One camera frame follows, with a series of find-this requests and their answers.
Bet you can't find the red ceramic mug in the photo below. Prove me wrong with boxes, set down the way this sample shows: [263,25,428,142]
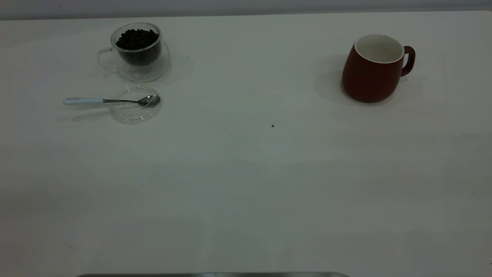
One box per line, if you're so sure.
[341,34,416,103]

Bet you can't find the clear double-wall glass cup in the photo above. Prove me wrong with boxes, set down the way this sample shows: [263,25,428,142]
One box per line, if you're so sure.
[97,22,171,82]

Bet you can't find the spoon with pale blue handle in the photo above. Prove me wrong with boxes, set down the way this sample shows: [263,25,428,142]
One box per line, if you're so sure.
[63,95,161,108]

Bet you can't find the dark coffee beans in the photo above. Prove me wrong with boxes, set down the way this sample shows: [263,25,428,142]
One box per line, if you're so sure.
[115,28,162,66]

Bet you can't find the clear glass saucer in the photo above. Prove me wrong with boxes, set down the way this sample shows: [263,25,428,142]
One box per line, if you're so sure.
[109,83,163,124]

